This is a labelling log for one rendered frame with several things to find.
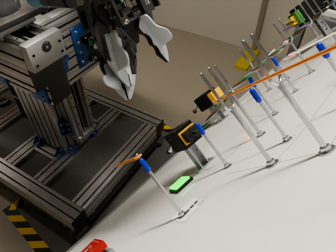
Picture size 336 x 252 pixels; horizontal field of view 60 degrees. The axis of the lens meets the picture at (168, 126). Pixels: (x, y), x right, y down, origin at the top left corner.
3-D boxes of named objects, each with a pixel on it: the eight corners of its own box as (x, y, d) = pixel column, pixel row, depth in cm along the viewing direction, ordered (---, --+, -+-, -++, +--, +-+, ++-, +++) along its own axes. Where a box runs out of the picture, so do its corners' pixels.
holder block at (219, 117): (209, 124, 98) (192, 100, 97) (233, 112, 87) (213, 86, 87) (201, 131, 95) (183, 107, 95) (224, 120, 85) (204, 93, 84)
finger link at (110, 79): (105, 104, 62) (92, 63, 62) (120, 104, 67) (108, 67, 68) (117, 98, 60) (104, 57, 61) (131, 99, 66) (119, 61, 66)
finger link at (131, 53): (120, 79, 65) (108, 43, 65) (124, 80, 66) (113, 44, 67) (137, 71, 63) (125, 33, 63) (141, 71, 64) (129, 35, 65)
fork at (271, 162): (274, 168, 34) (203, 70, 34) (263, 170, 36) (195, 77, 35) (282, 158, 35) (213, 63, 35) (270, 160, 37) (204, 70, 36)
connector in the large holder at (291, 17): (306, 19, 91) (298, 8, 91) (298, 25, 91) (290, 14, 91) (298, 24, 97) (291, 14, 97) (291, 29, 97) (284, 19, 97)
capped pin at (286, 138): (286, 143, 38) (248, 91, 38) (280, 143, 40) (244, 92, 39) (295, 137, 39) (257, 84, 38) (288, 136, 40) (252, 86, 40)
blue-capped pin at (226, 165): (228, 164, 47) (197, 121, 46) (233, 163, 46) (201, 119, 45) (222, 170, 46) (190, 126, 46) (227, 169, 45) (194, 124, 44)
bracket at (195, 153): (209, 158, 58) (194, 138, 58) (215, 157, 56) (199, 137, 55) (193, 173, 56) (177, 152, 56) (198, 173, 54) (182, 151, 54)
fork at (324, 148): (331, 154, 28) (247, 36, 28) (315, 158, 30) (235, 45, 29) (339, 143, 29) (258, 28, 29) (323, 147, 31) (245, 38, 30)
